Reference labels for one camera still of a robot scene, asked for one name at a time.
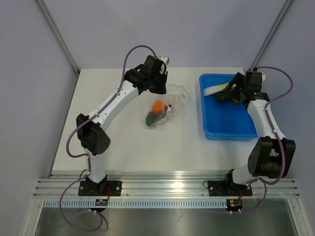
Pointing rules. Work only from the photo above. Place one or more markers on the green white leek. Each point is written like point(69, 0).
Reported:
point(214, 89)

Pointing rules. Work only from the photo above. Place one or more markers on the toy pineapple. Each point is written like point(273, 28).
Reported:
point(223, 96)

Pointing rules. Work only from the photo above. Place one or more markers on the left small circuit board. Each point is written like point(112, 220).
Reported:
point(101, 202)

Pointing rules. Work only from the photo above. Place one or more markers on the white slotted cable duct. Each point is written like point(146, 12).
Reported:
point(138, 203)

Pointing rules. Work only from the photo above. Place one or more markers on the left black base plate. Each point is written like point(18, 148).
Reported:
point(110, 188)

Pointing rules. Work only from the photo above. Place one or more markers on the dark green avocado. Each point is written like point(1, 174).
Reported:
point(150, 119)

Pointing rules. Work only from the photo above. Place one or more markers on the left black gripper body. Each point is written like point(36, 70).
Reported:
point(152, 77)

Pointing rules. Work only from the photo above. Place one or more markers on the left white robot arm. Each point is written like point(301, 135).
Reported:
point(92, 128)

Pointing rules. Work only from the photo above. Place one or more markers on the right small circuit board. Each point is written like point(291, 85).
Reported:
point(234, 204)

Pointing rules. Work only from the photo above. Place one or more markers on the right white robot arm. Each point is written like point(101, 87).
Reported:
point(270, 159)

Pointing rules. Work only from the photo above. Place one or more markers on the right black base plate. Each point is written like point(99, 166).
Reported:
point(220, 188)

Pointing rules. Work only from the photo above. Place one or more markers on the aluminium mounting rail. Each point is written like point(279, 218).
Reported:
point(136, 185)

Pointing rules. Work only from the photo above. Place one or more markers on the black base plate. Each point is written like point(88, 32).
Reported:
point(220, 188)
point(110, 188)

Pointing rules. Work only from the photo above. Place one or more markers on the left aluminium frame post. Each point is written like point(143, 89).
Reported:
point(58, 37)

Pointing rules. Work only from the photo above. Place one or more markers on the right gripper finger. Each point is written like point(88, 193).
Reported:
point(236, 84)
point(237, 95)

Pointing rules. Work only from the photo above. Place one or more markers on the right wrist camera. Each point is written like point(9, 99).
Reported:
point(263, 76)

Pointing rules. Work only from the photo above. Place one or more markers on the aluminium frame post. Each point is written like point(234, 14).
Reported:
point(271, 33)
point(58, 37)

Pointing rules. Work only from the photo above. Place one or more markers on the blue plastic bin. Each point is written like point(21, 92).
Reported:
point(224, 121)

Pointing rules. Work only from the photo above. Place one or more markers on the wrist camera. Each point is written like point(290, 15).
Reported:
point(165, 60)
point(263, 76)

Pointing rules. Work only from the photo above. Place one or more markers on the clear zip top bag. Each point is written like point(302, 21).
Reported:
point(176, 96)

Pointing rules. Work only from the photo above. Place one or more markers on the right aluminium frame post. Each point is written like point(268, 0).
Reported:
point(271, 33)

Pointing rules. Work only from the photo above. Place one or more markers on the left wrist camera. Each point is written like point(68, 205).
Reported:
point(165, 60)

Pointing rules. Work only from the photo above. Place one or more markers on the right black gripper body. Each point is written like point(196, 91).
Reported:
point(244, 88)

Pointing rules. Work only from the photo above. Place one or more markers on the small circuit board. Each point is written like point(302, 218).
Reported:
point(101, 202)
point(234, 204)

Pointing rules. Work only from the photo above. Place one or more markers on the orange persimmon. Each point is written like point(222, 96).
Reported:
point(158, 106)

